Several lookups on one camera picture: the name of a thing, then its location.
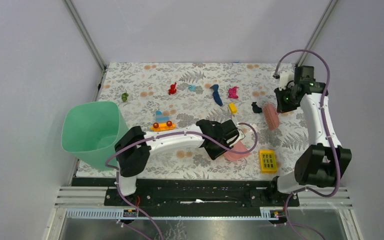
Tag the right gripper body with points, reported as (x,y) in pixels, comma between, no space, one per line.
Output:
(285,100)

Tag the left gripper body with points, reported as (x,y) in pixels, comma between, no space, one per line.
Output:
(216,151)

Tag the pink dustpan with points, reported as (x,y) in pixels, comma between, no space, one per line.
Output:
(238,154)

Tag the pink brush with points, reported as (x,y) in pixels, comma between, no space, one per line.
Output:
(271,116)

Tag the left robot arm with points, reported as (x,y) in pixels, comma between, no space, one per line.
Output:
(135,148)

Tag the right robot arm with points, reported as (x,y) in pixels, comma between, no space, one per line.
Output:
(325,160)

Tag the small yellow block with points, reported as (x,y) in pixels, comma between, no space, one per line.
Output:
(232,108)

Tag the yellow grid block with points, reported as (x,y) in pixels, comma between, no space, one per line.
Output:
(268,162)

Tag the toy block car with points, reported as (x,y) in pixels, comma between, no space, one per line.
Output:
(162,123)

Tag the red paper scrap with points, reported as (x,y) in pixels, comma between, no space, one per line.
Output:
(173,89)

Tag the green paper scrap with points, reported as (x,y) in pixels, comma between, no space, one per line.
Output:
(124,97)

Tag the green trash bin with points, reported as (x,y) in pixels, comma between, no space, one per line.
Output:
(91,130)

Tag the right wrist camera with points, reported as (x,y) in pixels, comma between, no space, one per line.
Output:
(285,79)

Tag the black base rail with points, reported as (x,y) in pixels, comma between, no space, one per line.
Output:
(207,198)

